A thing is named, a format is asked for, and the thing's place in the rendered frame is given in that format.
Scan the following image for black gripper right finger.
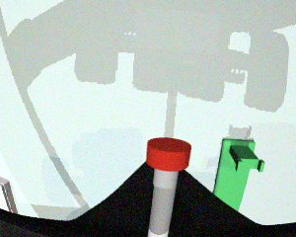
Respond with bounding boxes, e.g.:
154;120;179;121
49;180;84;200
168;170;296;237

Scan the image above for long grey pin with red cap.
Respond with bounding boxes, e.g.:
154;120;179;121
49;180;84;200
147;137;191;237

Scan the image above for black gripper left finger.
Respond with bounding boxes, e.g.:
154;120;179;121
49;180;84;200
0;162;155;237

